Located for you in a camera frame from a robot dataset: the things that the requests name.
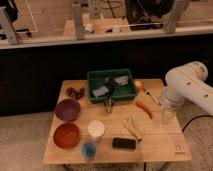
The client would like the purple bowl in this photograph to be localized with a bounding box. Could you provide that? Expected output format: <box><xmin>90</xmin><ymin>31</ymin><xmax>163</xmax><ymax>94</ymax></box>
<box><xmin>55</xmin><ymin>99</ymin><xmax>81</xmax><ymax>122</ymax></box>

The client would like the grey towel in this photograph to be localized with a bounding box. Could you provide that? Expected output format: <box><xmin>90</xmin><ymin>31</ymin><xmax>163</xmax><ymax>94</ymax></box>
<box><xmin>115</xmin><ymin>75</ymin><xmax>129</xmax><ymax>85</ymax></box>

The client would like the clear yellow glass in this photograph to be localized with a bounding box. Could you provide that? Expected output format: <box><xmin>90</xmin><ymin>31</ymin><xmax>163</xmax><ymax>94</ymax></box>
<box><xmin>163</xmin><ymin>109</ymin><xmax>176</xmax><ymax>124</ymax></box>

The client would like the metal frame leg middle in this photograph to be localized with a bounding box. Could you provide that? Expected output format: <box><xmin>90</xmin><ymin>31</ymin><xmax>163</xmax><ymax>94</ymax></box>
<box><xmin>72</xmin><ymin>4</ymin><xmax>85</xmax><ymax>40</ymax></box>

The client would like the orange carrot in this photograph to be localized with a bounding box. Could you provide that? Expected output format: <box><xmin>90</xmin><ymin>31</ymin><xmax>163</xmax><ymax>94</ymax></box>
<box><xmin>135</xmin><ymin>100</ymin><xmax>153</xmax><ymax>119</ymax></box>

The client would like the black rectangular case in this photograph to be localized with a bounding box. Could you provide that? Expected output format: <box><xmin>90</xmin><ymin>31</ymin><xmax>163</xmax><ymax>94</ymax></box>
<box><xmin>112</xmin><ymin>138</ymin><xmax>136</xmax><ymax>149</ymax></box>

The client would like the white cup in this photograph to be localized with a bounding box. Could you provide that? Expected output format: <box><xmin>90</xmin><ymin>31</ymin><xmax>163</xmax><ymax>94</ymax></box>
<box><xmin>88</xmin><ymin>120</ymin><xmax>105</xmax><ymax>141</ymax></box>

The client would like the metal frame leg right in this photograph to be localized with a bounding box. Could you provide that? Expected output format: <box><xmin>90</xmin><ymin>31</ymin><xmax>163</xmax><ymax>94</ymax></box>
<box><xmin>163</xmin><ymin>0</ymin><xmax>191</xmax><ymax>34</ymax></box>

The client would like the yellow-orange fruit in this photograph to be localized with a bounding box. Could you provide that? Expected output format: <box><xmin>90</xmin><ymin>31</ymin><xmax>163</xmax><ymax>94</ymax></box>
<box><xmin>135</xmin><ymin>80</ymin><xmax>143</xmax><ymax>92</ymax></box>

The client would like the metal frame leg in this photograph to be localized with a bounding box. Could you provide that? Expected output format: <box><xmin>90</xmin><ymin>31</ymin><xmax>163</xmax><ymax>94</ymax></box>
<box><xmin>0</xmin><ymin>7</ymin><xmax>19</xmax><ymax>45</ymax></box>
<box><xmin>163</xmin><ymin>0</ymin><xmax>191</xmax><ymax>34</ymax></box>
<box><xmin>72</xmin><ymin>4</ymin><xmax>85</xmax><ymax>40</ymax></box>

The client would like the dark grape bunch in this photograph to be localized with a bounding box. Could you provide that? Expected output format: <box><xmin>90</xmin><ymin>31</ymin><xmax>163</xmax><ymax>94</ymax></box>
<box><xmin>66</xmin><ymin>87</ymin><xmax>85</xmax><ymax>100</ymax></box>

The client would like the blue cup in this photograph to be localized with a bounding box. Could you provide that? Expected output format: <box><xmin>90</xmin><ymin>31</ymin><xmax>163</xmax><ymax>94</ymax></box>
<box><xmin>81</xmin><ymin>141</ymin><xmax>97</xmax><ymax>160</ymax></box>

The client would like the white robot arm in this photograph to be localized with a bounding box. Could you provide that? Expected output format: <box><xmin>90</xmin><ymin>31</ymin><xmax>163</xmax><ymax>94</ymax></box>
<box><xmin>160</xmin><ymin>61</ymin><xmax>213</xmax><ymax>116</ymax></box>

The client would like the black machine base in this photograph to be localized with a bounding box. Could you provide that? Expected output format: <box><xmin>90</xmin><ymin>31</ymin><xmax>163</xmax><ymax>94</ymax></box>
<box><xmin>125</xmin><ymin>0</ymin><xmax>174</xmax><ymax>31</ymax></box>

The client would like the green plastic bin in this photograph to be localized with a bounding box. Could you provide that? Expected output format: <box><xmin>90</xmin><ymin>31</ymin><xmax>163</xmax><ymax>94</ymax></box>
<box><xmin>87</xmin><ymin>69</ymin><xmax>137</xmax><ymax>103</ymax></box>

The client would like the black cable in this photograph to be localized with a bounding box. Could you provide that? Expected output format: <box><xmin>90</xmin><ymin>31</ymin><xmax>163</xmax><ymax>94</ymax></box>
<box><xmin>181</xmin><ymin>114</ymin><xmax>213</xmax><ymax>133</ymax></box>

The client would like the metal frame leg left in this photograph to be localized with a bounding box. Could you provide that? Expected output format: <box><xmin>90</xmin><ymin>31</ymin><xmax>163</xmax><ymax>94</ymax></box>
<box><xmin>0</xmin><ymin>7</ymin><xmax>19</xmax><ymax>45</ymax></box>

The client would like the wooden folding table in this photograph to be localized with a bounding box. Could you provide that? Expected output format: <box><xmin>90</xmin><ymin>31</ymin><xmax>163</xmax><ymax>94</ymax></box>
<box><xmin>43</xmin><ymin>80</ymin><xmax>192</xmax><ymax>164</ymax></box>

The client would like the metal fork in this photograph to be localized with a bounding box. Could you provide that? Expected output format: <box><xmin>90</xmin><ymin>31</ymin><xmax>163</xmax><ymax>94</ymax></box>
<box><xmin>144</xmin><ymin>88</ymin><xmax>161</xmax><ymax>106</ymax></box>

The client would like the orange-red bowl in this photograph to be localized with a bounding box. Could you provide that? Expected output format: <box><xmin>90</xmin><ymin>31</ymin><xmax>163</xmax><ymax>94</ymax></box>
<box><xmin>53</xmin><ymin>123</ymin><xmax>80</xmax><ymax>149</ymax></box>

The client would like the grey sponge block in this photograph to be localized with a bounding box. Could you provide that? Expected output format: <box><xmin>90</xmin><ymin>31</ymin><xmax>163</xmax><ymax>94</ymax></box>
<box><xmin>92</xmin><ymin>86</ymin><xmax>109</xmax><ymax>97</ymax></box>

